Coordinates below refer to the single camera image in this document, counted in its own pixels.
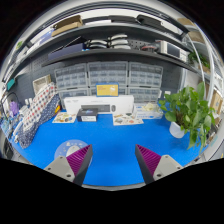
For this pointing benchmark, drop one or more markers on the white framed tray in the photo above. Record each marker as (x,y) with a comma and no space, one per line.
(41,83)

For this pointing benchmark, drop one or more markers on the long white keyboard box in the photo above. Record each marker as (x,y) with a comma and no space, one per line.
(123,101)

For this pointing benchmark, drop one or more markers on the white and blue glove box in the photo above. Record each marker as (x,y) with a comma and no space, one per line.
(148,115)

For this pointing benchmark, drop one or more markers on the white red-blue patterned fabric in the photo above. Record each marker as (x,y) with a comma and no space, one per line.
(38,106)

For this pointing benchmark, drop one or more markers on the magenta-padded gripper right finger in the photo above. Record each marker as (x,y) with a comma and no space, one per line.
(165,166)

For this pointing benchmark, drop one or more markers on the white wall socket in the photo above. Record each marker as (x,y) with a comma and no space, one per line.
(167,94)

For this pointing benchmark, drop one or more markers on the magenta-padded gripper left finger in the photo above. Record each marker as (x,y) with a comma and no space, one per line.
(60,166)

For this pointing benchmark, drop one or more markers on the teal object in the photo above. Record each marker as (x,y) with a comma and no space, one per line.
(10,84)

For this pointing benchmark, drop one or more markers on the green leafy plant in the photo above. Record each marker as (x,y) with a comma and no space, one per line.
(186,113)

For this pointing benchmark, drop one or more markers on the cream disposable gloves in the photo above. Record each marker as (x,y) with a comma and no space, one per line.
(149,107)

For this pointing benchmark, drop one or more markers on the purple object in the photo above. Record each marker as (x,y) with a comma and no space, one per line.
(13,108)

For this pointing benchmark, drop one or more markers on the white plant pot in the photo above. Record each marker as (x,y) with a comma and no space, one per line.
(176,130)

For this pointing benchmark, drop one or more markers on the yellow and blue box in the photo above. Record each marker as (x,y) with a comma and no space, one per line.
(107,90)

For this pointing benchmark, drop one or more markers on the navy white-dotted fabric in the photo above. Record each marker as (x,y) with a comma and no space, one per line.
(33,130)

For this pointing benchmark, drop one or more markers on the small black box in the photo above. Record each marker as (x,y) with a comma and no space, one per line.
(87,115)

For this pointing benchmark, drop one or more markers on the white sticker sheet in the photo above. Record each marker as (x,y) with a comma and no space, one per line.
(64,117)
(128,120)

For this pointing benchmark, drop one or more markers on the round blue cartoon mouse pad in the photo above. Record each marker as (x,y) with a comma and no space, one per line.
(64,150)

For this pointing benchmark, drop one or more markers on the small yellow object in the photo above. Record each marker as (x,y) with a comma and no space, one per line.
(57,109)

